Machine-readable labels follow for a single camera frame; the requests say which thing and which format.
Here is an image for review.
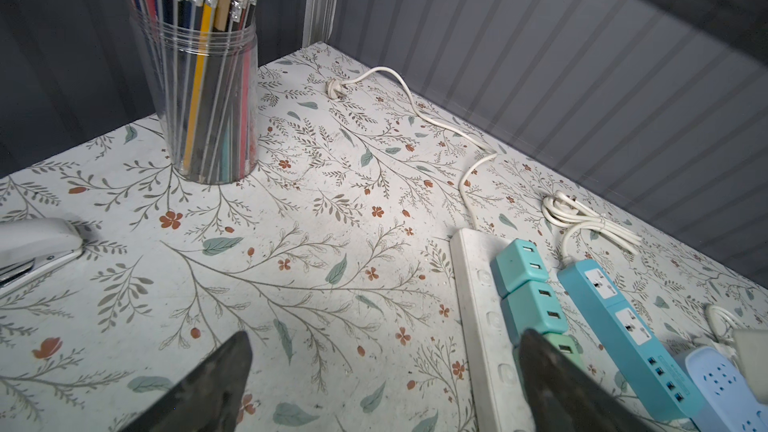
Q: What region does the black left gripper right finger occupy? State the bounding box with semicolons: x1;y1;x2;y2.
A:
519;329;649;432

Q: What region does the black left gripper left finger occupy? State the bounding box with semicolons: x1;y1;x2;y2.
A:
124;331;253;431

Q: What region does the white power strip cable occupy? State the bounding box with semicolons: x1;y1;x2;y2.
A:
325;65;499;230

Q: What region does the coiled white cable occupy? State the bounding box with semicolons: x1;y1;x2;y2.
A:
541;190;643;266

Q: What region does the teal plug cube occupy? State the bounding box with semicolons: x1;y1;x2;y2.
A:
501;281;568;346
490;239;549;298

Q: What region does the teal power strip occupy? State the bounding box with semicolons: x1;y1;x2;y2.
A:
557;259;704;421

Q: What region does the blue socket white cable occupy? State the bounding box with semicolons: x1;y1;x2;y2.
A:
703;304;745;349

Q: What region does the green plug cube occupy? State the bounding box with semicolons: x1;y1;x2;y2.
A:
543;333;586;371

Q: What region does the blue square power socket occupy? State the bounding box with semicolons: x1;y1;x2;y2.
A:
677;347;767;432

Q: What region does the clear cup of pencils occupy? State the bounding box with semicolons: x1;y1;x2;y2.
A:
128;0;259;185

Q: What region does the white multicolour power strip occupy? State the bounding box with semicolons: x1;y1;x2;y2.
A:
449;228;535;431

